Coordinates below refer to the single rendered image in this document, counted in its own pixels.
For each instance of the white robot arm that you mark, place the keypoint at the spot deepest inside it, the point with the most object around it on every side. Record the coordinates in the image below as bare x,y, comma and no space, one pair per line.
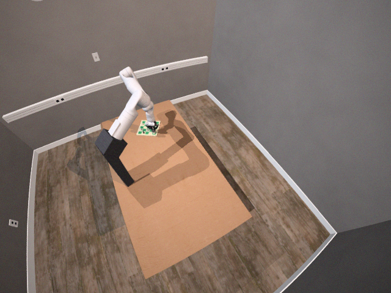
129,114

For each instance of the green and white chessboard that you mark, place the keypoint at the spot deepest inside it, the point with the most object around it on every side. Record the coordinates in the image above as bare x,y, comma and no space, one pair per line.
144,128

